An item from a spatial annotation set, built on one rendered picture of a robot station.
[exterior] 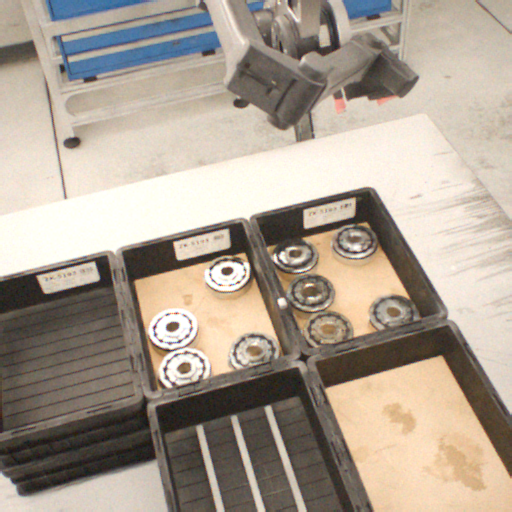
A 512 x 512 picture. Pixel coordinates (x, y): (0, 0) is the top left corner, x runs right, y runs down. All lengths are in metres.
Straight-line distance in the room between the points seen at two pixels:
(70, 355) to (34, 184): 1.84
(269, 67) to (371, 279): 0.69
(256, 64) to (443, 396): 0.74
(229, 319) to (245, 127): 1.95
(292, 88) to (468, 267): 0.90
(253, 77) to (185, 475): 0.72
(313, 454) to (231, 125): 2.27
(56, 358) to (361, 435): 0.64
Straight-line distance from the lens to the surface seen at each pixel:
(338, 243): 1.61
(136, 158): 3.29
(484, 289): 1.78
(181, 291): 1.59
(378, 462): 1.34
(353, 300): 1.54
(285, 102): 1.05
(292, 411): 1.39
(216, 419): 1.39
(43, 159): 3.43
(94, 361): 1.52
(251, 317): 1.52
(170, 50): 3.29
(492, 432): 1.38
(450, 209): 1.95
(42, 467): 1.45
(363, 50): 1.37
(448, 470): 1.35
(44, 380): 1.52
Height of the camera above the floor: 2.03
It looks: 47 degrees down
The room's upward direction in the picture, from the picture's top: 6 degrees counter-clockwise
